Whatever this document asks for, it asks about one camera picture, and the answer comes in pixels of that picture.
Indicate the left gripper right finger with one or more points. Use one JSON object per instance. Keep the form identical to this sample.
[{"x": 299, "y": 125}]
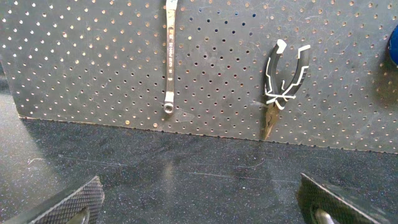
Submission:
[{"x": 323, "y": 199}]

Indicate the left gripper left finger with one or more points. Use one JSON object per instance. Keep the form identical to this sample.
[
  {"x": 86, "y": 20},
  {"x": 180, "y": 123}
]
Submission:
[{"x": 81, "y": 202}]

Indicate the black and white pliers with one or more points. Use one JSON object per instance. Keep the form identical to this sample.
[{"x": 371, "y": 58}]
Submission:
[{"x": 271, "y": 74}]

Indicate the roll of blue tape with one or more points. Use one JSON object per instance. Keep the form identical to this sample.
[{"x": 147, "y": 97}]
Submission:
[{"x": 394, "y": 46}]

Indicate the black pegboard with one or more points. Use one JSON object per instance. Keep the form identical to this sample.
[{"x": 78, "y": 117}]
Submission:
[{"x": 93, "y": 77}]

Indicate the metal hook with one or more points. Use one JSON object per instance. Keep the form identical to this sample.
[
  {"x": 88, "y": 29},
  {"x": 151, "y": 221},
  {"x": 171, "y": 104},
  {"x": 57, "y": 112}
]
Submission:
[{"x": 283, "y": 86}]

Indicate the wrench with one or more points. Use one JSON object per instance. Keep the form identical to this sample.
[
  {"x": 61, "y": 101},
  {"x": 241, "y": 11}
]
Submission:
[{"x": 170, "y": 62}]

